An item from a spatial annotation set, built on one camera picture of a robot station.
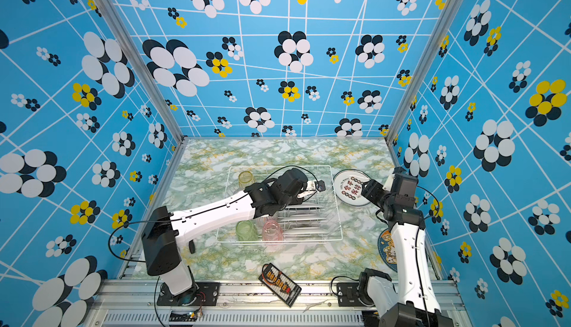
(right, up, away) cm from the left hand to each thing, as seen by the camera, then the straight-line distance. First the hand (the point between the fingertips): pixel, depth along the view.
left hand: (300, 179), depth 79 cm
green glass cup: (-19, -18, 0) cm, 27 cm away
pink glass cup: (-10, -19, 0) cm, 21 cm away
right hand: (+26, -3, 0) cm, 27 cm away
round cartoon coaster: (+33, -27, +4) cm, 43 cm away
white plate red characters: (+23, -6, +21) cm, 32 cm away
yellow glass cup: (-23, -1, +17) cm, 29 cm away
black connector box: (-7, -35, -5) cm, 36 cm away
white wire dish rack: (+7, -16, +5) cm, 18 cm away
